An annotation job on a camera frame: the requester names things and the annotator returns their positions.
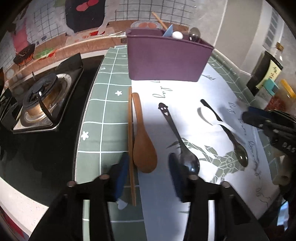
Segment dark soy sauce bottle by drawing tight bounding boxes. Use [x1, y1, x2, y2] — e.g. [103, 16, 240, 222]
[246, 42, 284, 98]

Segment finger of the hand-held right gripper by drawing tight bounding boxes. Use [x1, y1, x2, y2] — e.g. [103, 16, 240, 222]
[242, 111, 278, 135]
[248, 106, 292, 119]

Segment small bottle with teal cap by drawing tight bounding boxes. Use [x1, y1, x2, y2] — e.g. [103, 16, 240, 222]
[254, 77, 280, 107]

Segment grey wall vent grille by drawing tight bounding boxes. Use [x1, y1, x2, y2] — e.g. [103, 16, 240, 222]
[264, 10, 280, 50]

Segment grey spoon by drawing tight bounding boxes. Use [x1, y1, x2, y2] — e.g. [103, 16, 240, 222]
[188, 27, 201, 42]

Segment purple plastic utensil box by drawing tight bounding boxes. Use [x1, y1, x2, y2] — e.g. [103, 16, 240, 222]
[126, 28, 215, 82]

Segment chili jar with yellow lid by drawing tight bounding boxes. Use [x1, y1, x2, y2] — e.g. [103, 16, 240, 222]
[266, 79, 296, 112]

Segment cartoon couple wall poster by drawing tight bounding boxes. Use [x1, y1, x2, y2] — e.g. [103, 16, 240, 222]
[0, 0, 227, 77]

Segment person's right hand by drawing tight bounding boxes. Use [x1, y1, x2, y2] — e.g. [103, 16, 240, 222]
[273, 151, 290, 186]

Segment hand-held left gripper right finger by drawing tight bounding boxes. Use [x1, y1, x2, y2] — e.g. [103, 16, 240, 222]
[168, 152, 269, 241]

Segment blue plastic spoon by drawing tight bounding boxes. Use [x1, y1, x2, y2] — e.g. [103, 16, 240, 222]
[162, 24, 174, 37]

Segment green checked table mat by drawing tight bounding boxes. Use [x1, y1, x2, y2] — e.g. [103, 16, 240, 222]
[73, 45, 285, 241]

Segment black glass gas stove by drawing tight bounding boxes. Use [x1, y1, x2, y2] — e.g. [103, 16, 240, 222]
[0, 52, 109, 207]

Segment wooden spoon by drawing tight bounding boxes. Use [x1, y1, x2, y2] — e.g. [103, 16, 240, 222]
[132, 92, 158, 174]

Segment black-handled metal spoon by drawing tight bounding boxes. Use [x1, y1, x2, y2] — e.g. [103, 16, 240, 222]
[200, 99, 249, 168]

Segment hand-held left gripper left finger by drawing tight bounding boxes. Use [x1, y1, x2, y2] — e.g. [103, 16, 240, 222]
[29, 152, 130, 241]

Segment black smiley-handle spoon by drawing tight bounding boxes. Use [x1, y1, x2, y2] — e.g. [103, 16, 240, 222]
[158, 102, 200, 176]

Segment wooden chopstick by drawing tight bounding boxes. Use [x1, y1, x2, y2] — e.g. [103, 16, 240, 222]
[128, 86, 137, 207]
[151, 11, 167, 30]

